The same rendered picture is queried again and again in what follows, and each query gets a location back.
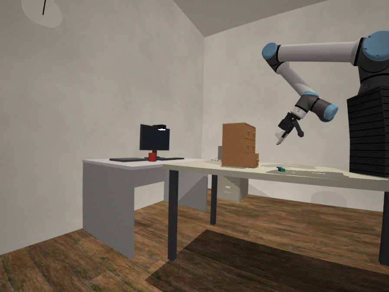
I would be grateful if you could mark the brown wooden chest of drawers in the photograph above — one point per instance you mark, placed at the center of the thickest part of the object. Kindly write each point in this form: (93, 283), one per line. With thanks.
(233, 142)

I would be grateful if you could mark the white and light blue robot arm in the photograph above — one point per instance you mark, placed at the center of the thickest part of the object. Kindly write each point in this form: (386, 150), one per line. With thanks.
(370, 54)

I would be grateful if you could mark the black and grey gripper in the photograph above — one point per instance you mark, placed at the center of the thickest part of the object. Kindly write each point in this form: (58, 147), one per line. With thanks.
(287, 125)

